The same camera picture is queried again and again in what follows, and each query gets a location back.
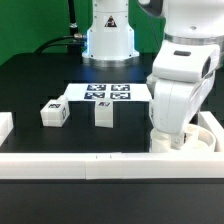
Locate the white right fence bar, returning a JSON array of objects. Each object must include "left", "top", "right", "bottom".
[{"left": 199, "top": 111, "right": 224, "bottom": 153}]

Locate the white fence bar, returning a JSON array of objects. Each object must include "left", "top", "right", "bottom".
[
  {"left": 199, "top": 111, "right": 224, "bottom": 153},
  {"left": 0, "top": 152, "right": 224, "bottom": 180},
  {"left": 0, "top": 112, "right": 14, "bottom": 146}
]

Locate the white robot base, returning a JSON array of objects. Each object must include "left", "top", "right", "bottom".
[{"left": 82, "top": 0, "right": 139, "bottom": 67}]

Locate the white front fence bar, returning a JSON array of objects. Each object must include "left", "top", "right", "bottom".
[{"left": 0, "top": 152, "right": 224, "bottom": 180}]

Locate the white marker sheet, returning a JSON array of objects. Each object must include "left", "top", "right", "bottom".
[{"left": 64, "top": 83, "right": 151, "bottom": 102}]

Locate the white left fence bar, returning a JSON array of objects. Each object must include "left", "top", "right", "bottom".
[{"left": 0, "top": 112, "right": 14, "bottom": 146}]

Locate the white round stool seat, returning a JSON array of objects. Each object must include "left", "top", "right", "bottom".
[{"left": 149, "top": 124, "right": 216, "bottom": 153}]

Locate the black cable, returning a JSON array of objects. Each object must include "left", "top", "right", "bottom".
[{"left": 34, "top": 0, "right": 88, "bottom": 55}]

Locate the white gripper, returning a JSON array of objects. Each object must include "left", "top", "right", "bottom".
[{"left": 146, "top": 71, "right": 218, "bottom": 136}]

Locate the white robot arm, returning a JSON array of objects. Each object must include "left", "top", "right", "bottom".
[{"left": 137, "top": 0, "right": 224, "bottom": 135}]

